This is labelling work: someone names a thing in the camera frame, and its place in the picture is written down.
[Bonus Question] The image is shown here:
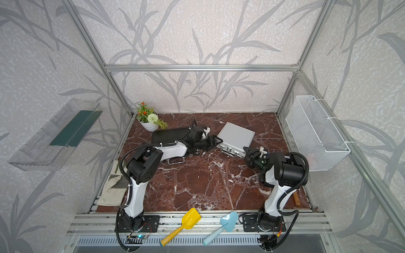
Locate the silver poker set case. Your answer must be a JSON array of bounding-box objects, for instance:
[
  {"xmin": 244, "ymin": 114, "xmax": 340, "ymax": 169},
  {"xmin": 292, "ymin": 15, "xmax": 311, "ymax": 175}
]
[{"xmin": 217, "ymin": 122, "xmax": 255, "ymax": 158}]

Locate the black poker set case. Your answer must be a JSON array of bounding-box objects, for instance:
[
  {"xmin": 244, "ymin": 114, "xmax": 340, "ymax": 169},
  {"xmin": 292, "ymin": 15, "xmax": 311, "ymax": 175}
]
[{"xmin": 151, "ymin": 128, "xmax": 190, "ymax": 144}]

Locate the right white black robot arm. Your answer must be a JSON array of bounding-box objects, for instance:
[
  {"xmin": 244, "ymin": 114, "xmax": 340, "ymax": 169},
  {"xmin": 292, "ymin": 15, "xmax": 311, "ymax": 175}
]
[{"xmin": 243, "ymin": 147, "xmax": 310, "ymax": 231}]

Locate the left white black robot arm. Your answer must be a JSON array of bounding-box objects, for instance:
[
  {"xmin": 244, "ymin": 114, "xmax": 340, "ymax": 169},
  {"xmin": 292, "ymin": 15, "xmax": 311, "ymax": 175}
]
[{"xmin": 116, "ymin": 124, "xmax": 223, "ymax": 233}]

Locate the potted plant white pot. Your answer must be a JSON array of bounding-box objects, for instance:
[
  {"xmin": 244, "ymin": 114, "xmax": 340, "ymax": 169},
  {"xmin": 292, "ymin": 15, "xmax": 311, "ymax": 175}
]
[{"xmin": 136, "ymin": 102, "xmax": 168, "ymax": 132}]

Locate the light blue toy trowel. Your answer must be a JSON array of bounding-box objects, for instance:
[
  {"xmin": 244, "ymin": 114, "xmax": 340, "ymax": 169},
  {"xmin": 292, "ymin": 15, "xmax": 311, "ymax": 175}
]
[{"xmin": 203, "ymin": 212, "xmax": 238, "ymax": 246}]

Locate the yellow toy shovel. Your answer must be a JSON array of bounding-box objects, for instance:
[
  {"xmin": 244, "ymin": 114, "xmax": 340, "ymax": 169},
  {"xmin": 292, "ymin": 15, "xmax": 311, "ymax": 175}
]
[{"xmin": 160, "ymin": 208, "xmax": 201, "ymax": 247}]

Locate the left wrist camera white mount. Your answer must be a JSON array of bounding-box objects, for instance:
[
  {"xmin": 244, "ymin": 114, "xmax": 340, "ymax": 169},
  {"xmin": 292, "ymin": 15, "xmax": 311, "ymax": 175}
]
[{"xmin": 202, "ymin": 127, "xmax": 210, "ymax": 139}]

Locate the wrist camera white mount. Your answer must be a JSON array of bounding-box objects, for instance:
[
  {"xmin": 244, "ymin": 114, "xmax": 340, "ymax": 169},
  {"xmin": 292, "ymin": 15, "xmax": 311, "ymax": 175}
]
[
  {"xmin": 202, "ymin": 127, "xmax": 210, "ymax": 139},
  {"xmin": 259, "ymin": 147, "xmax": 267, "ymax": 157}
]

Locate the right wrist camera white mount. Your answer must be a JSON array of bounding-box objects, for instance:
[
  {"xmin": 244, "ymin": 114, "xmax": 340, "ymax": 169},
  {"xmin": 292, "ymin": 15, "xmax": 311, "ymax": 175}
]
[{"xmin": 259, "ymin": 147, "xmax": 267, "ymax": 157}]

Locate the blue garden fork wooden handle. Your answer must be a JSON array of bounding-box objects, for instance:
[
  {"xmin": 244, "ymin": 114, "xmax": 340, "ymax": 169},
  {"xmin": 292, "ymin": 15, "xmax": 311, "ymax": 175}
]
[{"xmin": 293, "ymin": 191, "xmax": 301, "ymax": 207}]

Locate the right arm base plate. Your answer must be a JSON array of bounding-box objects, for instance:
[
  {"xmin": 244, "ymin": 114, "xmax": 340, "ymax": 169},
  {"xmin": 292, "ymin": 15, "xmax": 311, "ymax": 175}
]
[{"xmin": 240, "ymin": 213, "xmax": 286, "ymax": 234}]

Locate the white wire mesh basket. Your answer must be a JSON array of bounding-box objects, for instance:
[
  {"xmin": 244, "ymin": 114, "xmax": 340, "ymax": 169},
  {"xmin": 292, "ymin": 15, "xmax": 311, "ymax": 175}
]
[{"xmin": 286, "ymin": 96, "xmax": 351, "ymax": 171}]

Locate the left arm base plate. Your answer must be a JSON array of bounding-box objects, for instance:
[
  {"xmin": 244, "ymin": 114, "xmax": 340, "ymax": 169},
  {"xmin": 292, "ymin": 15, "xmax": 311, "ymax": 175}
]
[{"xmin": 115, "ymin": 215, "xmax": 160, "ymax": 233}]

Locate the aluminium front rail frame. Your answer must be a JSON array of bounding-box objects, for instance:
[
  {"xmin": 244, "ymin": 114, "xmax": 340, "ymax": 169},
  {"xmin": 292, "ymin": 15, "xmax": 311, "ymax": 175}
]
[{"xmin": 66, "ymin": 210, "xmax": 333, "ymax": 236}]

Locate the clear plastic wall shelf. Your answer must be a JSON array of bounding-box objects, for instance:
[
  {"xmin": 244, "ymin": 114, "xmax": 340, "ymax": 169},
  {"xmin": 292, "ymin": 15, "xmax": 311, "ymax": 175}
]
[{"xmin": 8, "ymin": 99, "xmax": 103, "ymax": 171}]

